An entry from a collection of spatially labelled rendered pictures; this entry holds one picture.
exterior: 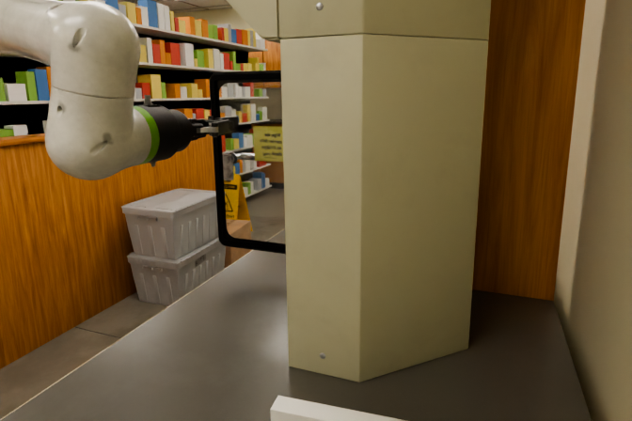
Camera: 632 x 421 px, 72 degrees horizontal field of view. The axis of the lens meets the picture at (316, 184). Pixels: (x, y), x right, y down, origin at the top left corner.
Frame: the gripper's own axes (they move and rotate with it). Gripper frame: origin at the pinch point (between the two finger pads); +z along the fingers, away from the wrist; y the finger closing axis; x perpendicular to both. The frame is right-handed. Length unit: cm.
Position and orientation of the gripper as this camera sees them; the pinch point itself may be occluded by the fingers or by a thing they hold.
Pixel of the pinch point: (227, 124)
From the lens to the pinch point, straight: 95.4
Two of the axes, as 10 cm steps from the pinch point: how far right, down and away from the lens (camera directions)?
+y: -9.3, -0.6, 3.6
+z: 3.6, -1.9, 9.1
